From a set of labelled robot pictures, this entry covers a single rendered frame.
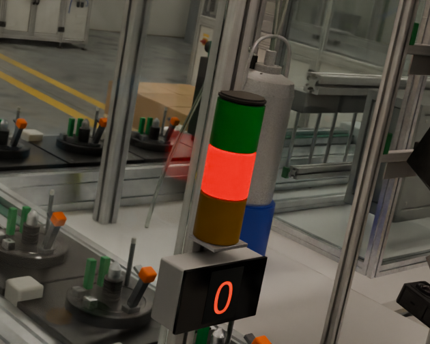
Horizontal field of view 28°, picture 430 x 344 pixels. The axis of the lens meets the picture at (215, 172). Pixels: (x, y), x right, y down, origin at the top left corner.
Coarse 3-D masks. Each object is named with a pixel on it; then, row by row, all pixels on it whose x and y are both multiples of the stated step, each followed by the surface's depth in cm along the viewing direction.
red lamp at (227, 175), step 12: (216, 156) 87; (228, 156) 86; (240, 156) 86; (252, 156) 87; (216, 168) 87; (228, 168) 86; (240, 168) 87; (252, 168) 88; (204, 180) 88; (216, 180) 87; (228, 180) 87; (240, 180) 87; (216, 192) 87; (228, 192) 87; (240, 192) 88
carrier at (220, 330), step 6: (228, 324) 125; (198, 330) 123; (204, 330) 123; (210, 330) 136; (216, 330) 118; (222, 330) 118; (228, 330) 125; (198, 336) 123; (204, 336) 123; (210, 336) 134; (216, 336) 118; (222, 336) 118; (228, 336) 125; (198, 342) 123; (204, 342) 123; (210, 342) 119; (216, 342) 118; (222, 342) 118; (228, 342) 125; (234, 342) 134
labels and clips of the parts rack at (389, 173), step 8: (416, 24) 119; (416, 32) 119; (416, 56) 124; (424, 56) 125; (416, 64) 124; (424, 64) 126; (408, 72) 124; (416, 72) 125; (424, 72) 127; (416, 144) 130; (384, 152) 123; (392, 168) 129; (400, 168) 130; (408, 168) 132; (384, 176) 128; (392, 176) 129; (400, 176) 131; (408, 176) 133
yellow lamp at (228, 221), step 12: (204, 192) 89; (204, 204) 88; (216, 204) 87; (228, 204) 87; (240, 204) 88; (204, 216) 88; (216, 216) 88; (228, 216) 88; (240, 216) 89; (204, 228) 89; (216, 228) 88; (228, 228) 88; (240, 228) 90; (204, 240) 89; (216, 240) 88; (228, 240) 89
